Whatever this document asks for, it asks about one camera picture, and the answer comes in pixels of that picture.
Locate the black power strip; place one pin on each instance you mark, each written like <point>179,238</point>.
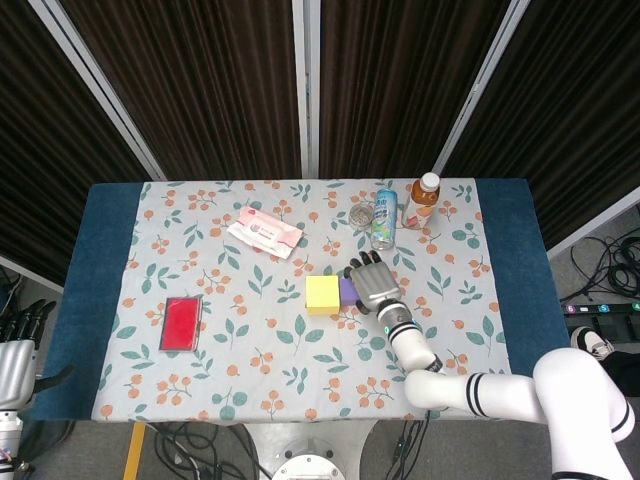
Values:
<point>600,308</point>

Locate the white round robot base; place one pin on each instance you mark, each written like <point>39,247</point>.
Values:
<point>310,460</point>

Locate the white black sneaker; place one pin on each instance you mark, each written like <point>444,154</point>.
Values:
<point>590,342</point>

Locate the floral fruit print tablecloth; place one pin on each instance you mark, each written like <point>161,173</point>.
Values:
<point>250,350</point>

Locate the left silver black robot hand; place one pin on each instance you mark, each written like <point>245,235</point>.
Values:
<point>17,367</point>

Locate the light blue drink can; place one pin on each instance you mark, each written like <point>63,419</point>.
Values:
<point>384,220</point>

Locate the small clear round jar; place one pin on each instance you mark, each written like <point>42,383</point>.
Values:
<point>360,215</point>

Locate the red ink pad case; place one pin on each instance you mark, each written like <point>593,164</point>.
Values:
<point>180,325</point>

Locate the dark blue table cover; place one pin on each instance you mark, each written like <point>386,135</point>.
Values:
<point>100,250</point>

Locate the yellow strip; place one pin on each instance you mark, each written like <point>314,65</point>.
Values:
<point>133,452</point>

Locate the pink white wet wipes pack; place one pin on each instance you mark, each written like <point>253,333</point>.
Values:
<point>265,232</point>

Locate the black trouser leg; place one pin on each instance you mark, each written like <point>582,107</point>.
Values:
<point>622,370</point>

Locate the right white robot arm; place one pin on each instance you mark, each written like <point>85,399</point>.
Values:
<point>500,390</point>

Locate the dark ribbed partition panel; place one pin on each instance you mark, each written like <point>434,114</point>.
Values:
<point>390,90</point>
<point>575,100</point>
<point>50,150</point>
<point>210,90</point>

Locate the tea bottle with white cap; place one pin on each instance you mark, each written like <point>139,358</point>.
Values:
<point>422,202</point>

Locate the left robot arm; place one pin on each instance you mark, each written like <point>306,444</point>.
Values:
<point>9,432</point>

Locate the large yellow cube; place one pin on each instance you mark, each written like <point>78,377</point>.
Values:
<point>322,295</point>

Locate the purple cube block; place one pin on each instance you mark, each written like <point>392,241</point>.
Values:
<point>348,294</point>

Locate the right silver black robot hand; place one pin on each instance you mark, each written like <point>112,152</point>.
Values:
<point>375,282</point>

